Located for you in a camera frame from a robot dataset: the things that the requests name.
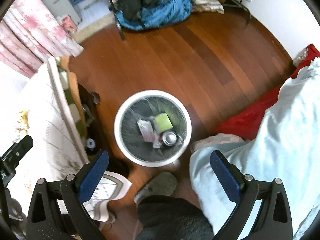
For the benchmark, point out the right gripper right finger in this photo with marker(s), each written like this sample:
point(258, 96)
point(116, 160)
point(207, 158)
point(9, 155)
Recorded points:
point(273, 220)

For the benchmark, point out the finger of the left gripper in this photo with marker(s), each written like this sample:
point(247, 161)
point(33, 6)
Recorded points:
point(11, 158)

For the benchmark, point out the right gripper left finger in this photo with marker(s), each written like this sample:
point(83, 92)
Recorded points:
point(44, 217)

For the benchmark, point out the red soda can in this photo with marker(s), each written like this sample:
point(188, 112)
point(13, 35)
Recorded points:
point(169, 138)

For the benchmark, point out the silver cosmetic box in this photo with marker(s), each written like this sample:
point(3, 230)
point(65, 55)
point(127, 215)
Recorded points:
point(149, 133)

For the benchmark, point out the green cardboard box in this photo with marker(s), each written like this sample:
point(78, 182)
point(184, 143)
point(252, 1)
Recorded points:
point(162, 123)

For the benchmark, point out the white round trash bin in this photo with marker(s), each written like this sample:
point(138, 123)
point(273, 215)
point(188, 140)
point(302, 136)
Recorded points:
point(146, 105)

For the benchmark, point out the white patterned tablecloth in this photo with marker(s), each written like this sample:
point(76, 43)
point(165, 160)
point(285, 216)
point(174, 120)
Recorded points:
point(48, 108)

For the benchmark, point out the light blue trouser leg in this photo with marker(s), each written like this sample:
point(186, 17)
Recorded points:
point(286, 147)

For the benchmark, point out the red blanket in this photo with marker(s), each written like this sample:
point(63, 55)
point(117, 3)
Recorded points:
point(247, 123)

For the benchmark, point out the grey slipper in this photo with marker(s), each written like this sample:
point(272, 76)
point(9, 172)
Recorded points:
point(162, 185)

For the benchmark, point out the pink floral curtain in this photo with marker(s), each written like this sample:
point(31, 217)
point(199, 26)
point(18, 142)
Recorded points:
point(30, 35)

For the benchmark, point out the dark wooden table frame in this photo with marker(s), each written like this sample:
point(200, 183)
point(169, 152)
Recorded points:
point(95, 131)

